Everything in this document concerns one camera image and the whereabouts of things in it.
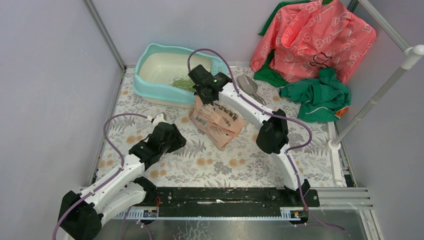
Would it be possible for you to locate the teal litter box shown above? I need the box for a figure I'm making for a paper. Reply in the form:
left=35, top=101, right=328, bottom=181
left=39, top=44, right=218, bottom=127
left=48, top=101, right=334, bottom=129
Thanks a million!
left=133, top=42, right=229, bottom=110

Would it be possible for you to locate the green sweatshirt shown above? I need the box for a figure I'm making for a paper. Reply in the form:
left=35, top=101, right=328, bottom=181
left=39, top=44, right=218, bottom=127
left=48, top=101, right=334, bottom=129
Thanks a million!
left=279, top=67, right=351, bottom=123

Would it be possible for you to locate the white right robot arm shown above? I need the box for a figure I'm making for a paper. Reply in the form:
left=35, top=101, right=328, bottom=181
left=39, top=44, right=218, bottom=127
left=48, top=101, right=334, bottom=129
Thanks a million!
left=188, top=64, right=310, bottom=206

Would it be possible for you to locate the pink patterned jacket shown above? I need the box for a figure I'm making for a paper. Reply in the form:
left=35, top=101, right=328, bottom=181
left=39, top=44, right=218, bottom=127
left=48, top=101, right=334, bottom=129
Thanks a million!
left=250, top=0, right=376, bottom=84

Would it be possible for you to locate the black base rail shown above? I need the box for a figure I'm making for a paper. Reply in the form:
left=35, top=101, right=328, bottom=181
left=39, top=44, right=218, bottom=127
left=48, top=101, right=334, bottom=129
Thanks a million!
left=139, top=187, right=320, bottom=218

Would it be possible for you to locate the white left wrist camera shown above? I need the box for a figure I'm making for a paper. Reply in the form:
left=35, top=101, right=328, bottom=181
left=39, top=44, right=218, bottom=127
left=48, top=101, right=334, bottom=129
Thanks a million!
left=146, top=112, right=168, bottom=127

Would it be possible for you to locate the white pole stand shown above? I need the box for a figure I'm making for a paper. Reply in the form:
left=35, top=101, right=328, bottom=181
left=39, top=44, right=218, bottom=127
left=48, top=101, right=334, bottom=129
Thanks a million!
left=327, top=44, right=424, bottom=151

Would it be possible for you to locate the grey litter scoop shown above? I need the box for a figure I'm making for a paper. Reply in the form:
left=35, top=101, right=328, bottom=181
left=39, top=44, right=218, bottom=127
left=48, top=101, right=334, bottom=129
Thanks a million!
left=236, top=74, right=266, bottom=106

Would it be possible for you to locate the pink cat litter bag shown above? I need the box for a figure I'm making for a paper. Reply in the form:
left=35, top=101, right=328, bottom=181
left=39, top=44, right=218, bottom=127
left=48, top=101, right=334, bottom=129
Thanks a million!
left=189, top=96, right=246, bottom=151

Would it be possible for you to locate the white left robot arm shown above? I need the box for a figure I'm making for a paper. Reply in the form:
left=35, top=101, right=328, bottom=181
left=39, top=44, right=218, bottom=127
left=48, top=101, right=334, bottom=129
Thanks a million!
left=52, top=122, right=187, bottom=240

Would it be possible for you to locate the green cat litter pile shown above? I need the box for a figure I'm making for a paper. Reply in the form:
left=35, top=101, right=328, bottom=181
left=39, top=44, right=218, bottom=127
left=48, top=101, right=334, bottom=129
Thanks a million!
left=171, top=77, right=196, bottom=93

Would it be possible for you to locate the dark green garment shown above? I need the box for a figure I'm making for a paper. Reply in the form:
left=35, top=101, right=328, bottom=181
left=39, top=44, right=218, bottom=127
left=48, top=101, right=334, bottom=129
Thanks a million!
left=250, top=0, right=334, bottom=87

